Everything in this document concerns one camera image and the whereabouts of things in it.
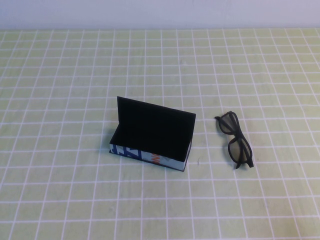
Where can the black printed glasses case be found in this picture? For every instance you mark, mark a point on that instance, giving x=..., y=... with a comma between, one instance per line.
x=155, y=130

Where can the black framed glasses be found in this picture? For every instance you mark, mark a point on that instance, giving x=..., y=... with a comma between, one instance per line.
x=238, y=147

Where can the green checkered tablecloth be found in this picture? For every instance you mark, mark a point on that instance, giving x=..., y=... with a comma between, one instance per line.
x=75, y=220

